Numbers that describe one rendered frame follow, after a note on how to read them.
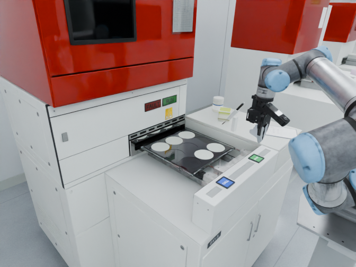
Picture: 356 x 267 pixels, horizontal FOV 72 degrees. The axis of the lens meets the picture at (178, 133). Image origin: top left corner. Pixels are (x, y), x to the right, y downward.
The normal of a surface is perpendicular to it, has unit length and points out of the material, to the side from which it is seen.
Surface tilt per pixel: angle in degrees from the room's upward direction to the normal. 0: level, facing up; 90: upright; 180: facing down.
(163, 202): 0
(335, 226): 0
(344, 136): 48
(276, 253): 0
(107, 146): 90
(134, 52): 90
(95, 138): 90
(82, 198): 90
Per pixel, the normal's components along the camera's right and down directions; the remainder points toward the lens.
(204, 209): -0.68, 0.29
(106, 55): 0.73, 0.32
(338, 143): -0.42, -0.21
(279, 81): -0.13, 0.43
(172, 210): 0.04, -0.90
